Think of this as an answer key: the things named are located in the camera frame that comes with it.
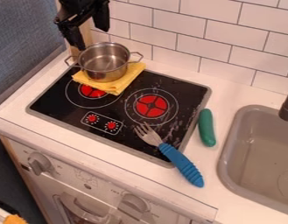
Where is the yellow cloth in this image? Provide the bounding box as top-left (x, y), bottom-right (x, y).
top-left (71, 61), bottom-right (148, 97)

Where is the toy sink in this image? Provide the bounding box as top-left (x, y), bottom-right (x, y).
top-left (215, 104), bottom-right (288, 217)

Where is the silver pot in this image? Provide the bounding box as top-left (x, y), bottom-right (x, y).
top-left (64, 41), bottom-right (145, 83)

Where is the toy stove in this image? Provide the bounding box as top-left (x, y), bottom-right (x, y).
top-left (25, 66), bottom-right (213, 170)

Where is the tap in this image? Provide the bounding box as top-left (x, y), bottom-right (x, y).
top-left (277, 87), bottom-right (288, 123)

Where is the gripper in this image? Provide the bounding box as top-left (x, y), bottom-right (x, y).
top-left (52, 0), bottom-right (112, 51)

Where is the green toy cucumber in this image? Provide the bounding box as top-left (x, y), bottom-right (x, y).
top-left (197, 108), bottom-right (218, 148)

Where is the blue fork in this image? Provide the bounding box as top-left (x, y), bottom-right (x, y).
top-left (132, 121), bottom-right (206, 189)

